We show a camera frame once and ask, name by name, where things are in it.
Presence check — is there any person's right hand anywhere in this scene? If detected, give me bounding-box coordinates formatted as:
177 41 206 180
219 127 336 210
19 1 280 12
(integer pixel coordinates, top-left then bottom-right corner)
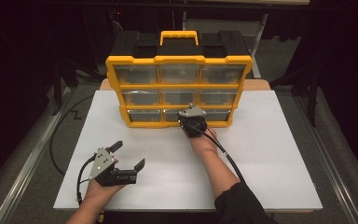
187 128 219 158

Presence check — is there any aluminium floor rail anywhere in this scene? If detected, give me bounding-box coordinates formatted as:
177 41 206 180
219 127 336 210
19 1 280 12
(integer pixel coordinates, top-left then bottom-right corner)
0 87 76 224
293 92 358 224

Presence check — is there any black floor cable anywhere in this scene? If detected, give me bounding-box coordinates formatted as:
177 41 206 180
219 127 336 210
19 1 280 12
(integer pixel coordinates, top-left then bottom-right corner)
49 94 94 175

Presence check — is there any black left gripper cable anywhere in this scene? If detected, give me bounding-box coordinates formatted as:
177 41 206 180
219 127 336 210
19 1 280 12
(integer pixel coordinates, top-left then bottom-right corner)
76 155 97 207

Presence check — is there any group of clear drawers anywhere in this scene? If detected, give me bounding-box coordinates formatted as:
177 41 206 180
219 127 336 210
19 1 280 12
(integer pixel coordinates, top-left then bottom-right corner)
115 64 246 123

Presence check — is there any black metal stand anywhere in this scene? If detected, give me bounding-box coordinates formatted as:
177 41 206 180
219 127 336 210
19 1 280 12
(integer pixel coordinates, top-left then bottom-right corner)
269 62 321 127
51 55 106 116

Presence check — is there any black sleeve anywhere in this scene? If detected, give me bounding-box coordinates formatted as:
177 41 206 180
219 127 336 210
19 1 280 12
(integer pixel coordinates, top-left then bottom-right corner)
213 181 279 224

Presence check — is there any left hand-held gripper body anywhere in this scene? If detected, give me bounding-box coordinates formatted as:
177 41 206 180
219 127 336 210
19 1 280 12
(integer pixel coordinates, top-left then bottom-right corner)
89 147 138 188

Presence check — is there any person's left hand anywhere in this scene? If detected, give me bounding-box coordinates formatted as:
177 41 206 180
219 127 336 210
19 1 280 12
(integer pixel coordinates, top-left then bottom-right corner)
82 179 126 209

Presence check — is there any yellow and black drawer organizer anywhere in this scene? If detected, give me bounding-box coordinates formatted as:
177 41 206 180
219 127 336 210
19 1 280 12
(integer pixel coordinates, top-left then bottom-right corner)
105 30 254 129

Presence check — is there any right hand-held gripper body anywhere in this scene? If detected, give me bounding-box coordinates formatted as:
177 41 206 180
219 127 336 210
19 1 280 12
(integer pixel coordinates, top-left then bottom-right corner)
177 104 208 139

